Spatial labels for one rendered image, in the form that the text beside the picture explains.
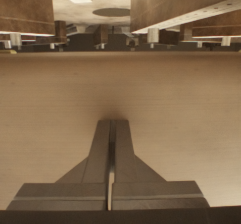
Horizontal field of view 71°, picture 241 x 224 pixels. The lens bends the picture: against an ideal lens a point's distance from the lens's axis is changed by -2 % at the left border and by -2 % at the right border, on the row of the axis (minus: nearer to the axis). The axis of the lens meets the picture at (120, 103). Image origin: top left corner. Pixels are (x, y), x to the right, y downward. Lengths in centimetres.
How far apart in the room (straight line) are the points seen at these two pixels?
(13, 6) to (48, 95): 154
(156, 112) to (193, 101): 4
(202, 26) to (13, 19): 181
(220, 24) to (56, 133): 212
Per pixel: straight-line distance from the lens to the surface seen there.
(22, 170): 21
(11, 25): 165
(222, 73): 18
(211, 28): 221
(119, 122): 15
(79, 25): 380
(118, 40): 610
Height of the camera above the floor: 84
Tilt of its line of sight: 17 degrees up
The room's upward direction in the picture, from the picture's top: 180 degrees clockwise
